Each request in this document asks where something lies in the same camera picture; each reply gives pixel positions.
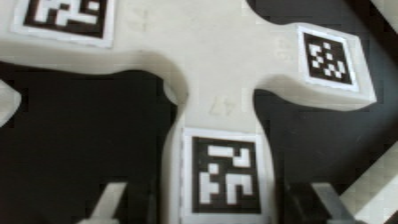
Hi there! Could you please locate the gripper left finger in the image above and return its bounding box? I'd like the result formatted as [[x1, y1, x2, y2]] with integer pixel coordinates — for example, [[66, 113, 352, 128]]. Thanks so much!
[[76, 181, 156, 224]]

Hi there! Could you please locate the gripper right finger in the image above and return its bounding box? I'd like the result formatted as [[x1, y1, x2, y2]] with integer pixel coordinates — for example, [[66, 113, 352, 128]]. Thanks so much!
[[284, 181, 362, 224]]

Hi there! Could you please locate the white cross-shaped table base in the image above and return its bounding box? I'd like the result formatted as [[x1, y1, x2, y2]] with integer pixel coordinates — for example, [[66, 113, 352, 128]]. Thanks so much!
[[0, 0, 377, 224]]

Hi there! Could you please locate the white cylindrical table leg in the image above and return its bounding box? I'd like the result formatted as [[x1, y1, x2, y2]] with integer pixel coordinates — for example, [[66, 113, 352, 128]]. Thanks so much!
[[0, 80, 21, 127]]

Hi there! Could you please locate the white U-shaped border frame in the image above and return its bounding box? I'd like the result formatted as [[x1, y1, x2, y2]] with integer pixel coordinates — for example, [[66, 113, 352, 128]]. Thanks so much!
[[339, 156, 398, 224]]

